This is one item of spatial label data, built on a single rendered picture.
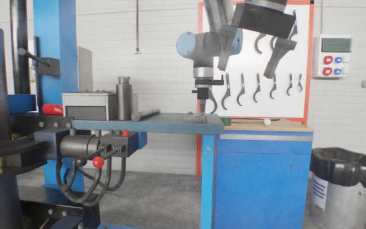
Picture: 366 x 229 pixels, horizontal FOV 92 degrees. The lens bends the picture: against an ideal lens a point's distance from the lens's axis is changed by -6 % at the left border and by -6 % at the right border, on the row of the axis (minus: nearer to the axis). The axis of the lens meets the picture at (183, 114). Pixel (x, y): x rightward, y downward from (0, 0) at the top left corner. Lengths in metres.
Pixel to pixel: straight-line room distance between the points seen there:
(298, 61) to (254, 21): 2.44
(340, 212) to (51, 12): 2.58
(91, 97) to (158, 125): 0.34
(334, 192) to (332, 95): 1.48
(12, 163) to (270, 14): 0.93
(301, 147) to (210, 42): 1.21
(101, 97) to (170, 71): 1.84
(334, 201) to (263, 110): 1.29
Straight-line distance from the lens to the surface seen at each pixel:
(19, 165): 0.89
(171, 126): 0.83
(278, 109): 2.78
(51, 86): 1.38
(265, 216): 1.82
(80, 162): 0.67
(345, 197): 2.08
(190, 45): 0.70
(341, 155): 2.35
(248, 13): 0.46
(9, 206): 1.18
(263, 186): 1.68
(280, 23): 0.50
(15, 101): 1.36
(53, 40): 1.39
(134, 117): 0.87
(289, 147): 1.63
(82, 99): 0.99
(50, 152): 0.96
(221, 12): 0.63
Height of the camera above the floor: 1.19
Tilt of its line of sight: 7 degrees down
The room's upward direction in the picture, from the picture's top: straight up
